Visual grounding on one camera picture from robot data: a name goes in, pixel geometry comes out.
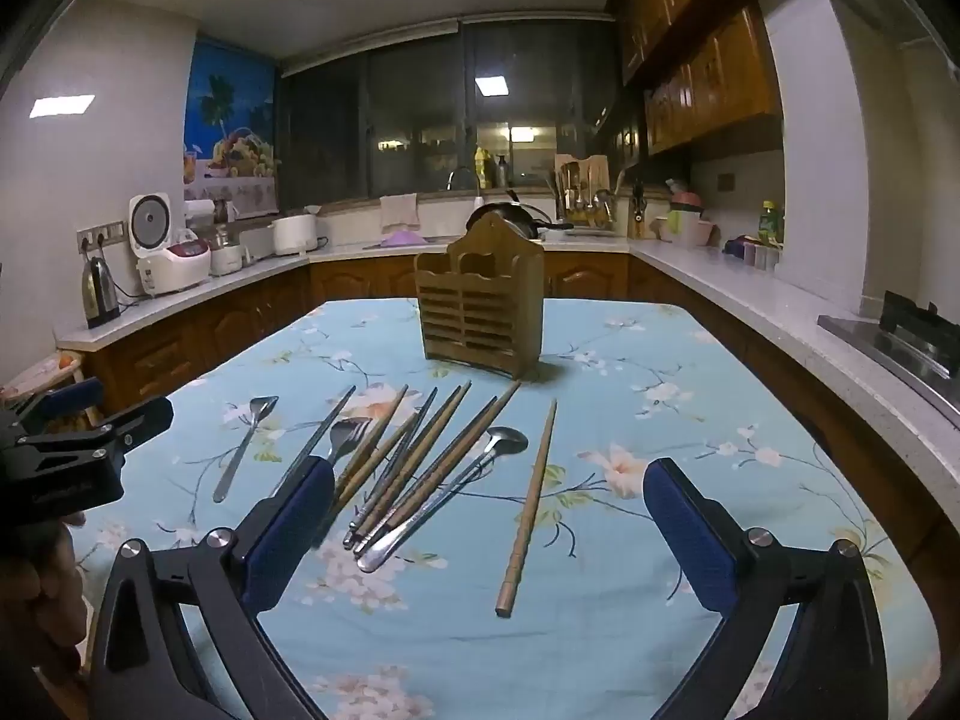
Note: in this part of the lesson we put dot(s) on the white small containers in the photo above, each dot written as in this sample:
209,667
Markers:
765,255

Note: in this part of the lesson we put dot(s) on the ceiling light panel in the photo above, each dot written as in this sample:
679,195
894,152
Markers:
62,105

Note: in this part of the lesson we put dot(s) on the wooden chopstick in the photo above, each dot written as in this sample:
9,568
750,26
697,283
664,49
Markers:
375,465
450,412
529,510
375,435
499,406
427,435

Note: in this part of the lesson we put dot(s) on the wall power outlet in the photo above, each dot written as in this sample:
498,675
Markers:
101,235

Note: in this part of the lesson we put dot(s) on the wooden stool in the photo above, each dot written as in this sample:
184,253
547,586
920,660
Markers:
37,379

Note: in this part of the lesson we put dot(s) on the steel gas stove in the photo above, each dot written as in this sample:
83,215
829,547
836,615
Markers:
900,345

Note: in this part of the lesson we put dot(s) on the dark blue container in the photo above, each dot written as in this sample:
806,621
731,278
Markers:
739,246

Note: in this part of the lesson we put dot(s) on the wooden upper cabinets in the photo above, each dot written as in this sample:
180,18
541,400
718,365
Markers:
720,75

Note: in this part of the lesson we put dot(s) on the black wok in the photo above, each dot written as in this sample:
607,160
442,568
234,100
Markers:
517,219

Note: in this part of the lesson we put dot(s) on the wooden cabinets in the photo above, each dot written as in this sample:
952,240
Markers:
720,75
360,281

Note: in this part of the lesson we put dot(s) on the hanging beige towel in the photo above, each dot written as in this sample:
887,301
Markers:
397,214

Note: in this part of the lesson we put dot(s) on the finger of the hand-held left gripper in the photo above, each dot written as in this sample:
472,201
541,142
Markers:
75,394
142,416

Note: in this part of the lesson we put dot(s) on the person's left hand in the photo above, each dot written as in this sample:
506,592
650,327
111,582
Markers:
37,592

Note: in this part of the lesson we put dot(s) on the tropical fruit wall poster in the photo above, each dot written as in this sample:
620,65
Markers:
229,116

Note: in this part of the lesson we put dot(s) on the large metal spoon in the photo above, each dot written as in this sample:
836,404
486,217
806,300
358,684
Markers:
506,440

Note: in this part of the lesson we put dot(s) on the metal fork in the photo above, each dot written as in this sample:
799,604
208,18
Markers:
345,435

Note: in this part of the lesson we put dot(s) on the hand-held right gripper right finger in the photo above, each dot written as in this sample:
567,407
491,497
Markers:
690,532

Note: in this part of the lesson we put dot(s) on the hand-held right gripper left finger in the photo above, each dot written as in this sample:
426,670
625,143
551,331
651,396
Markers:
292,532

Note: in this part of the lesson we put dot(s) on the yellow bottle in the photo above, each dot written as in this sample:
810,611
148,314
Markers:
481,165

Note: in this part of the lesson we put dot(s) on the wooden lower cabinets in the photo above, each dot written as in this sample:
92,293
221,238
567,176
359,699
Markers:
360,281

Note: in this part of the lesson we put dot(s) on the knife block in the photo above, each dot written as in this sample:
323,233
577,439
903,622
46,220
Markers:
637,217

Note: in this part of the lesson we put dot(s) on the metal faucet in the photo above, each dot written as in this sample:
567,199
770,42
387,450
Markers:
461,174

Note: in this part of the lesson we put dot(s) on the pink and green containers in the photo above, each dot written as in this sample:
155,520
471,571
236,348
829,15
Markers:
686,225

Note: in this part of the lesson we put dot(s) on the dark kitchen window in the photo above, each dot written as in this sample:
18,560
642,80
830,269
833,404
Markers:
420,105

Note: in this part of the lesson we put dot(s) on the white juicer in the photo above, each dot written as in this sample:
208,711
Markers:
225,259

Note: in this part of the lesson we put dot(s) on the wooden slatted utensil holder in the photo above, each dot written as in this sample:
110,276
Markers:
480,315

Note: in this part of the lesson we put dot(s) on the small metal spoon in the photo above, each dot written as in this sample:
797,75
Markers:
262,409

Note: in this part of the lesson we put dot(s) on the stainless steel kettle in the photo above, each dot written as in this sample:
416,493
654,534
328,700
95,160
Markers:
97,292

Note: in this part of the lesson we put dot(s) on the white rice cooker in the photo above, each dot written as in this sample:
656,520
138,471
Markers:
176,262

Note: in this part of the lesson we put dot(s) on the blue floral tablecloth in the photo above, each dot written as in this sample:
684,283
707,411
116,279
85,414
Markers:
525,652

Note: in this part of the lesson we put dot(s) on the white kitchen countertop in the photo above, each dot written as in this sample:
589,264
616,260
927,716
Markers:
750,292

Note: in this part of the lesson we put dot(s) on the dish rack with kitchen tools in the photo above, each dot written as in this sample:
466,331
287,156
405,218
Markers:
585,202

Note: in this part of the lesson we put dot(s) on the green bottle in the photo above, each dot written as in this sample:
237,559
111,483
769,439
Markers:
769,221

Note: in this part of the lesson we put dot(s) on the white round pot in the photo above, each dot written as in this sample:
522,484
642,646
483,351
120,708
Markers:
294,234

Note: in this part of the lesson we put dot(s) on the dark bottle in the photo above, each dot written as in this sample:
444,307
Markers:
500,171

